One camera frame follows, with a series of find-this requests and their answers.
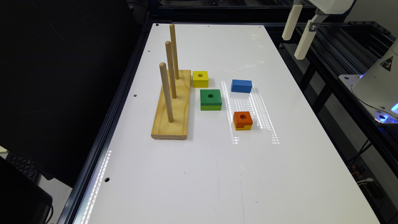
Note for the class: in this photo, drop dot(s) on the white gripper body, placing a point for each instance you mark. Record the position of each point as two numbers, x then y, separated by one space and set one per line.
324 8

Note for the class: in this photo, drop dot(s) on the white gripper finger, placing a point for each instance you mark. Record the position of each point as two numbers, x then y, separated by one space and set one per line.
305 41
291 21

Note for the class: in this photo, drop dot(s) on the yellow block with hole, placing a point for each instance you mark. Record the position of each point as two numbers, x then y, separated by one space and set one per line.
200 79

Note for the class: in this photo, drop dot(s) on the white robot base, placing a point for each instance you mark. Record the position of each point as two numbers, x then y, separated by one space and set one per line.
376 89

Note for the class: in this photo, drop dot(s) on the blue rectangular block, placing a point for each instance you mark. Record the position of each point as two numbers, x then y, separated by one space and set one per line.
242 86

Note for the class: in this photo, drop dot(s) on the orange block with hole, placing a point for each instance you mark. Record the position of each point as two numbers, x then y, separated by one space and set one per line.
242 118

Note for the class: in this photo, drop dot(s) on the small yellow block under orange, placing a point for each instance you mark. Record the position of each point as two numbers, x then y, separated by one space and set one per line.
246 127

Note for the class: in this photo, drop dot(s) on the green block with hole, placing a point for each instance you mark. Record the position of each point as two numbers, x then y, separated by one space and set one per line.
210 100

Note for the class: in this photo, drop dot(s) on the rear wooden peg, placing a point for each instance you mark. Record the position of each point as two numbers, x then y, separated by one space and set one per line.
174 50

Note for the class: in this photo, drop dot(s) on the front wooden peg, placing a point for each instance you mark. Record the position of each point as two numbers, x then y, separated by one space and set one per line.
166 91

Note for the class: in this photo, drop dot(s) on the wooden peg base board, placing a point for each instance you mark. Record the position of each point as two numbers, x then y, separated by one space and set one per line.
177 130

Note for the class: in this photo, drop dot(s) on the black keyboard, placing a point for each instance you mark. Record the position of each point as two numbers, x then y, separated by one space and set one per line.
24 166

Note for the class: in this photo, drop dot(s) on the black aluminium table frame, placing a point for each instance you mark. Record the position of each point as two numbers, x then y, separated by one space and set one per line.
313 154

